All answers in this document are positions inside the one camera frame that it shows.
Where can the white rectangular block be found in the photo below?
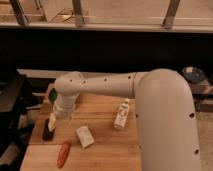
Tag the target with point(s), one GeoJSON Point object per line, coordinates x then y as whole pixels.
{"type": "Point", "coordinates": [85, 136]}

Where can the green bowl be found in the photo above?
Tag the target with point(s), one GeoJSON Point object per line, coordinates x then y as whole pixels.
{"type": "Point", "coordinates": [52, 95]}

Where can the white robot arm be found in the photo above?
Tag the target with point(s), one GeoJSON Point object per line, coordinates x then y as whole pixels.
{"type": "Point", "coordinates": [166, 117]}

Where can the white plastic bottle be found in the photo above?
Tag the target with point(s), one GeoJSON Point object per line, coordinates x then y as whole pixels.
{"type": "Point", "coordinates": [122, 114]}

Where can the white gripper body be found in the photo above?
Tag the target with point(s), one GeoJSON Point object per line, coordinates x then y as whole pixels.
{"type": "Point", "coordinates": [64, 105]}

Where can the black rectangular device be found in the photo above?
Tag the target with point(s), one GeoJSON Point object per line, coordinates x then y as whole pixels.
{"type": "Point", "coordinates": [48, 132]}

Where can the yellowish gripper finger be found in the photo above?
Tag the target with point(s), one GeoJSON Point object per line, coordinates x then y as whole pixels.
{"type": "Point", "coordinates": [52, 122]}
{"type": "Point", "coordinates": [69, 121]}

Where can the dark blue plate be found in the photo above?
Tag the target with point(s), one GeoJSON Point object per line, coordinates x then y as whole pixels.
{"type": "Point", "coordinates": [193, 74]}

